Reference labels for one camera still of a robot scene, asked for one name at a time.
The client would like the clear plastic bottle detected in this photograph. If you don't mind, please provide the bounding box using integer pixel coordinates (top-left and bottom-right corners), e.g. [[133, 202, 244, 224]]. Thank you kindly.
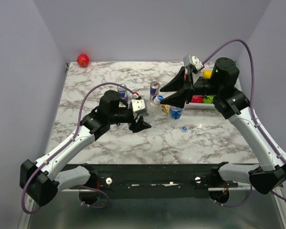
[[142, 96, 162, 125]]

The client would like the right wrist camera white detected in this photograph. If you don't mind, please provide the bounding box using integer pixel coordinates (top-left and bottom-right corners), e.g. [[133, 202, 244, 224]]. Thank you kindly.
[[183, 54, 204, 73]]

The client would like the blue label plastic bottle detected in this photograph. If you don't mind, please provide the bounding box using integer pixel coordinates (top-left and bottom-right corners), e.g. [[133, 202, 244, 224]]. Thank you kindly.
[[168, 106, 183, 128]]

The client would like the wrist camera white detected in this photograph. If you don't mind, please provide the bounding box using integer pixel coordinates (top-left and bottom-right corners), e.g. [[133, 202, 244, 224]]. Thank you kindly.
[[131, 99, 147, 114], [183, 54, 204, 73]]

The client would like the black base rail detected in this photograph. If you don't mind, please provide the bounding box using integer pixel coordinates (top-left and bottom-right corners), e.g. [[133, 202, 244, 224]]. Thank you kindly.
[[84, 164, 238, 199]]

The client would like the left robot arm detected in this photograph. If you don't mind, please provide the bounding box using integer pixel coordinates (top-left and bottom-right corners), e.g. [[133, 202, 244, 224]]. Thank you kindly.
[[20, 90, 151, 207]]

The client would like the right blue energy drink can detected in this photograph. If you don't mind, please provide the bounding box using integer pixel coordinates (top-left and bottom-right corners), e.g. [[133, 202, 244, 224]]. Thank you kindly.
[[150, 81, 160, 100]]

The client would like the green toy fruit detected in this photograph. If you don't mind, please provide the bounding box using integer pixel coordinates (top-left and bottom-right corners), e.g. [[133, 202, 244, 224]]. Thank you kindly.
[[203, 95, 214, 104]]

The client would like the red apple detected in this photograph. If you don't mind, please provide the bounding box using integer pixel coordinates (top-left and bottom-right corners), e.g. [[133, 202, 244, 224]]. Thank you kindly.
[[77, 54, 90, 68]]

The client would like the blue energy drink can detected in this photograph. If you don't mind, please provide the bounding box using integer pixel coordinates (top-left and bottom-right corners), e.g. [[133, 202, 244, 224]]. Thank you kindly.
[[150, 81, 160, 100], [117, 84, 128, 102]]

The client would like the yellow snack packet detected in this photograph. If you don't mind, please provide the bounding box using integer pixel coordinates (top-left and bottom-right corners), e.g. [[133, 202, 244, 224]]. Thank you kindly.
[[162, 104, 170, 116]]

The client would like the red dragon fruit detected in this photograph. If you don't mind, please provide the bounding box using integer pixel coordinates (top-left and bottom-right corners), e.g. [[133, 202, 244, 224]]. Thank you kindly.
[[191, 95, 203, 104]]

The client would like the white plastic basket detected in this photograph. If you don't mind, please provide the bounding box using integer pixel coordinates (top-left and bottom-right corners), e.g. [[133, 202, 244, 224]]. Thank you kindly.
[[184, 102, 215, 110]]

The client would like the left blue energy drink can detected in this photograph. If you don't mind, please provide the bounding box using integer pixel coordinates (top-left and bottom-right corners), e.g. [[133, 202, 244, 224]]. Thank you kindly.
[[117, 84, 128, 102]]

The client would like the yellow mango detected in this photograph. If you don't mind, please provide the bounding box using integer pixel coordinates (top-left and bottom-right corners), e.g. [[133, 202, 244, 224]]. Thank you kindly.
[[202, 70, 212, 79]]

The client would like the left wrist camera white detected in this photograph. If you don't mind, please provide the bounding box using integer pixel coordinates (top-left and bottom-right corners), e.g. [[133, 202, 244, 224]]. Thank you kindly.
[[131, 99, 147, 114]]

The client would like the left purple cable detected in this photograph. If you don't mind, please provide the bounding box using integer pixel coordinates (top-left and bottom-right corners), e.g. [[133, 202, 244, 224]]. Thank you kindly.
[[21, 82, 140, 214]]

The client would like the purple cable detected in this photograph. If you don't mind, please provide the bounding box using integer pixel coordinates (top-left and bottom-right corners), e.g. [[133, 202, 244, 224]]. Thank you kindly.
[[202, 39, 286, 207], [21, 82, 140, 214]]

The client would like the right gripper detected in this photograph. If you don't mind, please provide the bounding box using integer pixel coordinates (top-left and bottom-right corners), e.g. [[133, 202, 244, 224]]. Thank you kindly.
[[159, 66, 222, 109]]

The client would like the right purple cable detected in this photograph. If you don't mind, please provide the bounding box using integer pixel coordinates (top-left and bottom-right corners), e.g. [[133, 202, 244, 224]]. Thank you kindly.
[[202, 39, 286, 207]]

